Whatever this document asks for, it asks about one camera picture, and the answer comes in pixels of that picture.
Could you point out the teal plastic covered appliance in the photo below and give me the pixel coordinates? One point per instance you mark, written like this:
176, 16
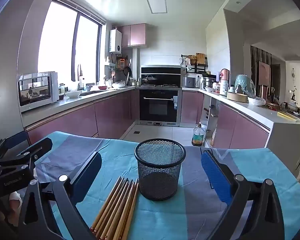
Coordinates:
245, 85

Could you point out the ceiling light panel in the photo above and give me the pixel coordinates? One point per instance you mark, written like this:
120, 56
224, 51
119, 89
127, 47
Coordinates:
156, 4

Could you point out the pot with glass lid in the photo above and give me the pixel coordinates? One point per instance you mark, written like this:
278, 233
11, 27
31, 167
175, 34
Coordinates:
149, 80

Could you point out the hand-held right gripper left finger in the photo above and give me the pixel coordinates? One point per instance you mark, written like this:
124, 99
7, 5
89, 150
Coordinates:
88, 172

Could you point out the round bamboo steamer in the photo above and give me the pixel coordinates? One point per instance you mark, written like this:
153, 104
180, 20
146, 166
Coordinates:
237, 97

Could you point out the wide white bowl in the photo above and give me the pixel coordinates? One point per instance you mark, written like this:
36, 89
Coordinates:
73, 94

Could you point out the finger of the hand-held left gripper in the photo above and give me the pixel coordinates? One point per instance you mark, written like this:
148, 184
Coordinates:
16, 138
40, 146

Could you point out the white bucket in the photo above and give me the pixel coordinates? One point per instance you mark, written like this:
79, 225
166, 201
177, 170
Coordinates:
203, 126

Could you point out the black mesh utensil holder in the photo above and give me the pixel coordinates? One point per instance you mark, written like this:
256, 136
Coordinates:
160, 180

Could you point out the pink base cabinets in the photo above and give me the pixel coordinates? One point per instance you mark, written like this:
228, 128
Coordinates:
240, 127
110, 115

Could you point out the stainless steel steamer pot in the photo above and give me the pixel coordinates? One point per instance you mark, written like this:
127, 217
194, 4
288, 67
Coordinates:
208, 83

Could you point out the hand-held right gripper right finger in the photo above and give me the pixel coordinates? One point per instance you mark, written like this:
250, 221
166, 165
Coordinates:
215, 175

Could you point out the white bowl with plastic wrap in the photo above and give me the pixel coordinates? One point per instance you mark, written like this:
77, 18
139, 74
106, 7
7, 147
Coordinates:
256, 101

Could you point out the glass jar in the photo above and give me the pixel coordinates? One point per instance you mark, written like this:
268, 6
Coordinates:
61, 88

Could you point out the wall rack of kitchen utensils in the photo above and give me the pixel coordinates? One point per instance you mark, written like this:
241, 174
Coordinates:
117, 65

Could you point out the white thermos jar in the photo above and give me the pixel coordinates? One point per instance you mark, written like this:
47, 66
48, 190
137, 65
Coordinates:
223, 87

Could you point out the bundle of wooden chopsticks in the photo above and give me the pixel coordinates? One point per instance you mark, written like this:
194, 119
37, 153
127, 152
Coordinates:
115, 210

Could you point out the person's left hand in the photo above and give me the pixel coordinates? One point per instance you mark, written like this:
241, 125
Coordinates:
13, 208

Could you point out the black built-in oven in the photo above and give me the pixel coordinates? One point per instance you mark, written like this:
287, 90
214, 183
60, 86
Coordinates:
157, 107

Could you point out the framed wall painting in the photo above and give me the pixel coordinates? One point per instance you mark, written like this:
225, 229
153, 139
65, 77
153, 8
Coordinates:
264, 72

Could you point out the white water heater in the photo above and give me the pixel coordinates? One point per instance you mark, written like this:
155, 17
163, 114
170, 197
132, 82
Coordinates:
115, 40

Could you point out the kitchen window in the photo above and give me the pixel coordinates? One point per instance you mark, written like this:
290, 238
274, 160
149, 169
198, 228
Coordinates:
60, 42

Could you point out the cooking oil bottle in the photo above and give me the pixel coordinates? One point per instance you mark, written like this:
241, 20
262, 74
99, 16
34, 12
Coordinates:
198, 137

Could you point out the white microwave oven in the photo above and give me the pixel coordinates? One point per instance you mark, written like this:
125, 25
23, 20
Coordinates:
35, 92

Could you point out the black range hood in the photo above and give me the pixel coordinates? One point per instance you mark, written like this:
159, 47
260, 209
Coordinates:
170, 75

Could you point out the red bowl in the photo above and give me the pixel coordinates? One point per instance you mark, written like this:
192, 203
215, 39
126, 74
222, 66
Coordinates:
102, 87

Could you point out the dark dining table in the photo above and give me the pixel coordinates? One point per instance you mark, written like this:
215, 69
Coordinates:
297, 116

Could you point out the pink wall cabinets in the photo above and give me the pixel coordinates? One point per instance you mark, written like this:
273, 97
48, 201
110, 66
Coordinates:
137, 35

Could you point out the plastic bag of food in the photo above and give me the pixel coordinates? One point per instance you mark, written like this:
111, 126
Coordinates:
213, 138

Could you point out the silver rice cooker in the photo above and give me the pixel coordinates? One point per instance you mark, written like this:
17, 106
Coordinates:
189, 82

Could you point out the yellow rolling stick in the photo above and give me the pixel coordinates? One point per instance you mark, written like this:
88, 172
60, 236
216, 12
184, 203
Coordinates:
287, 116

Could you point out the pink kettle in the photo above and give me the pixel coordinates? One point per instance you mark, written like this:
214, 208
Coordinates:
224, 75

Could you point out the black frying pan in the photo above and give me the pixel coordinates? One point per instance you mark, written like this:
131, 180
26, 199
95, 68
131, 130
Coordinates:
127, 71

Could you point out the black countertop rack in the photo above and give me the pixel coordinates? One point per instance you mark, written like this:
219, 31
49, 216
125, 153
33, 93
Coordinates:
201, 68

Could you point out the blue grey patterned tablecloth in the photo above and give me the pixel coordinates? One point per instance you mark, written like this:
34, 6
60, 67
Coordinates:
165, 217

